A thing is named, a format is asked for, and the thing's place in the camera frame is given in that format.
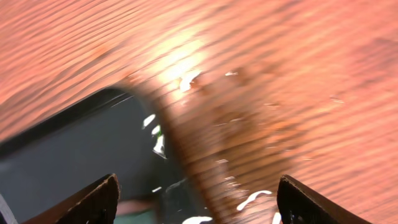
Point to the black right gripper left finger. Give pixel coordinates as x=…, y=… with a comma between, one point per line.
x=94, y=204

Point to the green scouring sponge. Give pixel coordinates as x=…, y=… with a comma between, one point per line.
x=135, y=212

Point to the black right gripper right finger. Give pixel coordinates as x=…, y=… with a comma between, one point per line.
x=298, y=203

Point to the black plastic water tray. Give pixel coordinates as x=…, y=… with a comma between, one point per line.
x=112, y=131

